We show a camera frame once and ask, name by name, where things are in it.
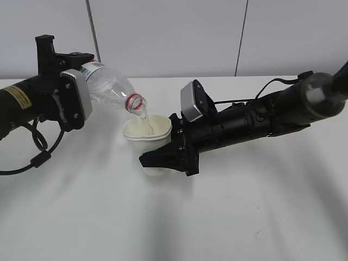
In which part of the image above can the clear water bottle red label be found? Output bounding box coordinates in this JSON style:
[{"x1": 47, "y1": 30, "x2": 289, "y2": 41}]
[{"x1": 79, "y1": 59, "x2": 147, "y2": 119}]

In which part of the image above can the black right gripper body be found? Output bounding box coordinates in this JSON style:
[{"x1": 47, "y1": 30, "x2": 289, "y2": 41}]
[{"x1": 169, "y1": 113, "x2": 224, "y2": 176}]

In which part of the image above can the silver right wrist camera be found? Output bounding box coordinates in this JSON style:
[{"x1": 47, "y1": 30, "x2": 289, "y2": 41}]
[{"x1": 180, "y1": 79, "x2": 218, "y2": 122}]

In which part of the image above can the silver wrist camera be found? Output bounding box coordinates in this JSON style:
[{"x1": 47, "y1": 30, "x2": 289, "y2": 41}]
[
  {"x1": 59, "y1": 69, "x2": 92, "y2": 130},
  {"x1": 180, "y1": 79, "x2": 218, "y2": 122}
]

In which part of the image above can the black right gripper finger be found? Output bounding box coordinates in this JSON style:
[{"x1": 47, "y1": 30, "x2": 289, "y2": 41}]
[{"x1": 139, "y1": 141, "x2": 186, "y2": 172}]

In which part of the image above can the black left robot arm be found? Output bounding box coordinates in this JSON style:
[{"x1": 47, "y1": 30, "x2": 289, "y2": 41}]
[{"x1": 1, "y1": 35, "x2": 94, "y2": 138}]

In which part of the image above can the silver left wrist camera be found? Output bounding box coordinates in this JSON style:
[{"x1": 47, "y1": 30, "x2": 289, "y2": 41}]
[{"x1": 59, "y1": 69, "x2": 92, "y2": 130}]

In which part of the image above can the white paper cup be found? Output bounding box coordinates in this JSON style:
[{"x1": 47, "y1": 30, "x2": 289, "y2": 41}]
[{"x1": 122, "y1": 115, "x2": 172, "y2": 177}]

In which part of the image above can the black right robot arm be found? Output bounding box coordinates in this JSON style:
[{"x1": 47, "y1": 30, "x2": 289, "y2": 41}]
[{"x1": 139, "y1": 66, "x2": 347, "y2": 176}]

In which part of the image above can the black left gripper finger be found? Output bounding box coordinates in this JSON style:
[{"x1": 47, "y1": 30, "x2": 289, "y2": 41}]
[
  {"x1": 55, "y1": 52, "x2": 94, "y2": 72},
  {"x1": 35, "y1": 34, "x2": 59, "y2": 77}
]

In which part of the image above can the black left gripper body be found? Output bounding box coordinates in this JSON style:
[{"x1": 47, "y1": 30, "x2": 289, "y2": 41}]
[{"x1": 29, "y1": 72, "x2": 76, "y2": 132}]

